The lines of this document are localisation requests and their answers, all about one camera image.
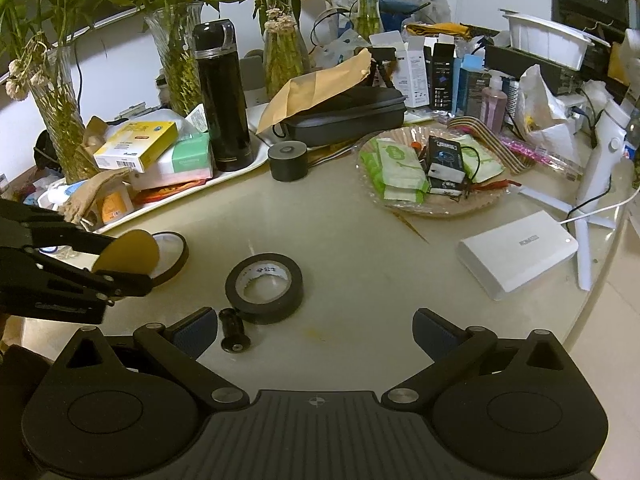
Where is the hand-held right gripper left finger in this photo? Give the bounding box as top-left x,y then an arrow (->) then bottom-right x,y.
55,307 -> 250,408

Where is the white carton box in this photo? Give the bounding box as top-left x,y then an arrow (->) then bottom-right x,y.
393,29 -> 432,109

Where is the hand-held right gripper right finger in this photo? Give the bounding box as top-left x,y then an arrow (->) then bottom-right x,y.
382,308 -> 583,408

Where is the small black printed box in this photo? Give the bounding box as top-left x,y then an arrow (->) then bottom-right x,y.
424,135 -> 464,177

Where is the glass bowl with packets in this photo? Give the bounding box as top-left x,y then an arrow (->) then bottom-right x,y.
355,127 -> 521,219

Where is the rainbow ribbon cable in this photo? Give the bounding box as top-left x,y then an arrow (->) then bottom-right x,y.
446,116 -> 537,174

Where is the white plastic bag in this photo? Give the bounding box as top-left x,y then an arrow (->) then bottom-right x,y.
516,64 -> 584,149

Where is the white gimbal stand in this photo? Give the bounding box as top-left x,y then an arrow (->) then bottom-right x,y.
564,99 -> 629,292

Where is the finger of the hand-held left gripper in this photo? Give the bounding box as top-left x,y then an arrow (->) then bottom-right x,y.
0,199 -> 119,257
0,249 -> 154,324

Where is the white and blue tube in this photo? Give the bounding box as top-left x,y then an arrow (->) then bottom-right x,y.
39,181 -> 89,212

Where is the green tissue pack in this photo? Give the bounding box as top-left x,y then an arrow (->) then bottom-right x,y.
133,132 -> 214,191

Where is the black electrical tape roll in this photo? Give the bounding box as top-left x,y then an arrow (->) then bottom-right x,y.
224,253 -> 305,325

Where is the black hard case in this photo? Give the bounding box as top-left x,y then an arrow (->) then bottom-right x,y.
272,85 -> 406,149

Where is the white rectangular power brick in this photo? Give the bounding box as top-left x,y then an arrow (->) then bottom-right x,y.
458,210 -> 580,302

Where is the small black stick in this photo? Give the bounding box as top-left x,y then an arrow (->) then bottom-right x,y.
218,308 -> 244,355

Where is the short black cylinder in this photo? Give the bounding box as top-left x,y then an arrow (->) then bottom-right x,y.
267,140 -> 308,182

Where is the narrow glass vase with bamboo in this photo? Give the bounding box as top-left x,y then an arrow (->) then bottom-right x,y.
354,0 -> 387,44

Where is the black carton box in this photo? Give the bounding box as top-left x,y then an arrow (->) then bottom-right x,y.
429,42 -> 457,111

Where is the green wipes packet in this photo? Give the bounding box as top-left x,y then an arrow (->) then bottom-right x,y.
374,138 -> 432,194

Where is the brown paper envelope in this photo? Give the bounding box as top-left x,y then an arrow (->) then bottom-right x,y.
255,48 -> 374,135

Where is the black thermos flask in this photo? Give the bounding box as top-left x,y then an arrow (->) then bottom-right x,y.
193,18 -> 254,173

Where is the blue carton box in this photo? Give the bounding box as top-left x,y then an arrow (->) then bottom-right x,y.
456,54 -> 489,117

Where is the yellow egg-shaped case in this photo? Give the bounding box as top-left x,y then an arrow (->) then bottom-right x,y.
93,229 -> 161,278

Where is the white food container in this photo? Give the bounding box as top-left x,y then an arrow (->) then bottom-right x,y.
499,8 -> 597,71

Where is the white cable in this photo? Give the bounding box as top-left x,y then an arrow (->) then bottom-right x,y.
559,194 -> 634,227

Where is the tall glass vase with stems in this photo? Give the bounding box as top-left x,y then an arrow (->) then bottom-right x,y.
144,1 -> 207,117
26,42 -> 99,184

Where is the pink liquid bottle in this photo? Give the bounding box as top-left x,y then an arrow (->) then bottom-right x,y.
479,71 -> 509,132

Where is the yellow medicine box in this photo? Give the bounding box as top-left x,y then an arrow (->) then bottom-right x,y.
93,120 -> 180,174

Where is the pink beaded strip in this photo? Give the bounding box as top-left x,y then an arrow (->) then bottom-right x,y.
501,135 -> 584,179

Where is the glass flask with dried flowers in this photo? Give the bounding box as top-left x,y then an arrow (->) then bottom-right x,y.
261,7 -> 312,104

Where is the orange packet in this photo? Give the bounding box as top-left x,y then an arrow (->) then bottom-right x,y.
98,188 -> 136,227

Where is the brown cloth pouch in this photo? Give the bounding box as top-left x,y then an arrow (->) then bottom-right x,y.
62,168 -> 132,224

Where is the white plastic tray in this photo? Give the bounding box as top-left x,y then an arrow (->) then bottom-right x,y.
45,105 -> 273,236

